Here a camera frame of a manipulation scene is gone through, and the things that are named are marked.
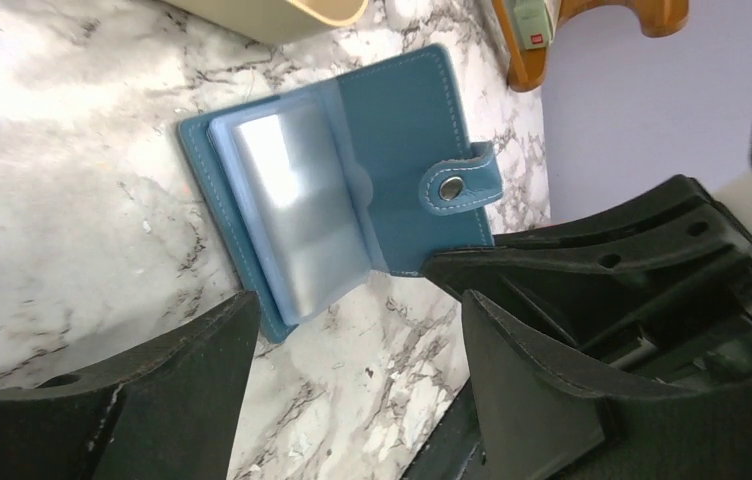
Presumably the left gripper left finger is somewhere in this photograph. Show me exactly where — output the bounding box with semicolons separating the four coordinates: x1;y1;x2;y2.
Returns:
0;292;261;479

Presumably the small green white box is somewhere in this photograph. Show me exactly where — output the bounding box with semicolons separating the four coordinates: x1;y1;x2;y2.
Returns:
512;0;560;50

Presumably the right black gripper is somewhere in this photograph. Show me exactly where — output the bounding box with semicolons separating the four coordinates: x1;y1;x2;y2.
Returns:
404;175;752;479

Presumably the yellow oval tray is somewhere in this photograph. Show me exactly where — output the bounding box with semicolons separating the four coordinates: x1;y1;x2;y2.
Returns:
165;0;369;45

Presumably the blue leather card holder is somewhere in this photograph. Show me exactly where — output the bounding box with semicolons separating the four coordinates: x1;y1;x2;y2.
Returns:
177;44;503;343

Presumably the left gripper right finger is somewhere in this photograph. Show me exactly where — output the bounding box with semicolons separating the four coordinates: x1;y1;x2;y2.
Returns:
462;290;752;479

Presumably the orange wooden rack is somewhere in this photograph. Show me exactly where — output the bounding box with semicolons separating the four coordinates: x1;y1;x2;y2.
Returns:
490;0;689;92

